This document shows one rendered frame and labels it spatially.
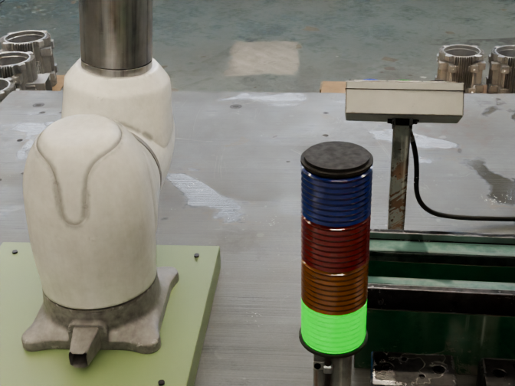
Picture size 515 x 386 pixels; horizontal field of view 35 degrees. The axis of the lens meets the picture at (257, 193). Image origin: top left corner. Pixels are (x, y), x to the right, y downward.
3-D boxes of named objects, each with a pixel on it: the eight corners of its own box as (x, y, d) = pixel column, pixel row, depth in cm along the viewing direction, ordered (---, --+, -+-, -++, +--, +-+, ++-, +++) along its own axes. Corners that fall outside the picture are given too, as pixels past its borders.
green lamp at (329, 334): (365, 318, 79) (367, 279, 77) (365, 358, 74) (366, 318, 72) (303, 315, 80) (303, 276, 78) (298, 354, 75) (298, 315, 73)
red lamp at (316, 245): (369, 238, 75) (371, 194, 73) (369, 275, 70) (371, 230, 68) (303, 235, 76) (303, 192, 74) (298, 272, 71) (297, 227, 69)
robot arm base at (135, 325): (9, 371, 104) (1, 336, 101) (58, 272, 123) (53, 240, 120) (152, 374, 102) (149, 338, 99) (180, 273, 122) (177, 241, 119)
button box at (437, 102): (458, 123, 126) (459, 89, 126) (464, 116, 119) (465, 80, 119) (345, 121, 128) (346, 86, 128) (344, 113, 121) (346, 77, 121)
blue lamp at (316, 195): (371, 194, 73) (373, 148, 71) (371, 230, 68) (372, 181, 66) (303, 192, 74) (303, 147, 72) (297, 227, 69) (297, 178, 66)
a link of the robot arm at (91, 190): (24, 312, 105) (-9, 156, 94) (59, 237, 121) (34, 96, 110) (150, 311, 104) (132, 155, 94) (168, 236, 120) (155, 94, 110)
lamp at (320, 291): (367, 279, 77) (369, 238, 75) (366, 318, 72) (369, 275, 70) (303, 276, 78) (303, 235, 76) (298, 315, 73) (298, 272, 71)
